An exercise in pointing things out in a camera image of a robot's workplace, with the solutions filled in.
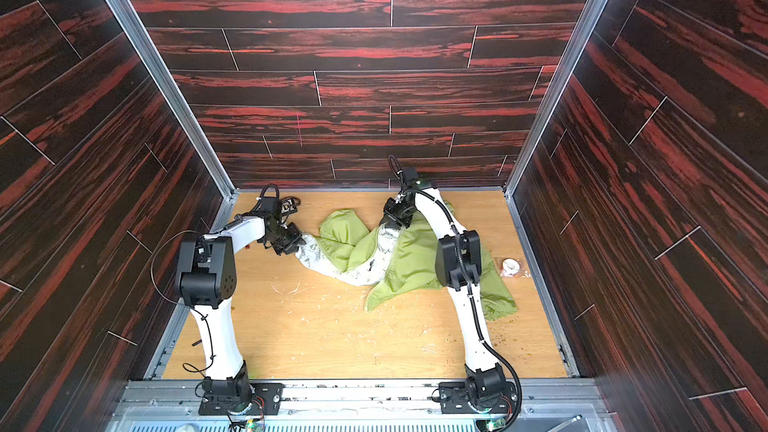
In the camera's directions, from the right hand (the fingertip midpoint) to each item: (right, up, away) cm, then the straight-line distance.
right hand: (387, 221), depth 102 cm
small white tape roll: (+40, -15, -7) cm, 43 cm away
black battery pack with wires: (-38, +6, +13) cm, 41 cm away
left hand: (-28, -7, +1) cm, 29 cm away
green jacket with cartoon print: (+2, -12, -9) cm, 15 cm away
